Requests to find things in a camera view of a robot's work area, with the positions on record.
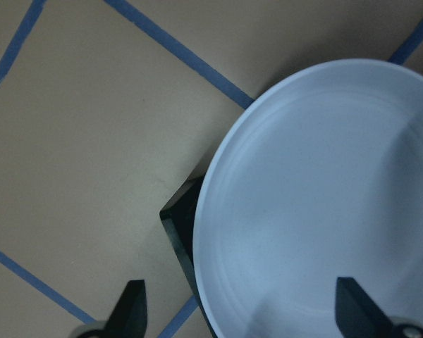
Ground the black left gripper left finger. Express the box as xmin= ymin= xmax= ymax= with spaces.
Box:
xmin=73 ymin=280 xmax=147 ymax=338

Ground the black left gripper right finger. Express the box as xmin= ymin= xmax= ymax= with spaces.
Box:
xmin=334 ymin=277 xmax=423 ymax=338

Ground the blue plate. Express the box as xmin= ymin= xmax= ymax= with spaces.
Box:
xmin=193 ymin=59 xmax=423 ymax=337

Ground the black plate rack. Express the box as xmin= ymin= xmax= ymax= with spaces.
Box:
xmin=159 ymin=176 xmax=216 ymax=337

